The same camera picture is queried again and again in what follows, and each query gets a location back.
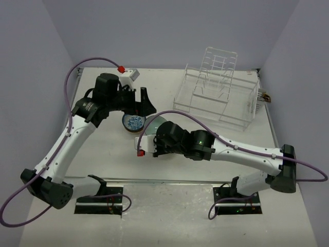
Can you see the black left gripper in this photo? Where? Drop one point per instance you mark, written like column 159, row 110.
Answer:
column 143, row 108

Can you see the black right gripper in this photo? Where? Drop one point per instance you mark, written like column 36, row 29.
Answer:
column 157, row 147

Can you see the dark blue bowl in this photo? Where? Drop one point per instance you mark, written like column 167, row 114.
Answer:
column 133, row 122

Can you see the white leaf pattern bowl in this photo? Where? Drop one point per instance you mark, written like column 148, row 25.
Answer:
column 134, row 131

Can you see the pale green rimmed bowl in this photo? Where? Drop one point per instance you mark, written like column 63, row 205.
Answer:
column 150, row 126

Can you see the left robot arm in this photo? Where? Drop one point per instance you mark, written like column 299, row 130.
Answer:
column 110, row 93

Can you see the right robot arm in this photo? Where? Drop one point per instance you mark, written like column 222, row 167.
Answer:
column 276, row 168

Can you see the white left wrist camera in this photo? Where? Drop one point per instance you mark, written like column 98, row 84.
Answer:
column 129, row 77

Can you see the aluminium table edge rail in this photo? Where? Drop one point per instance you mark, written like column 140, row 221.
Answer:
column 77, row 78

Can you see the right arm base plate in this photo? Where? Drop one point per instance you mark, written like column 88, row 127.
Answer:
column 233, row 205

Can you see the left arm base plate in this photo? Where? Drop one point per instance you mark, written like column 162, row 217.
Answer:
column 104, row 206

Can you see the front aluminium table rail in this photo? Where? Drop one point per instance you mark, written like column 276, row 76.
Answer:
column 157, row 181

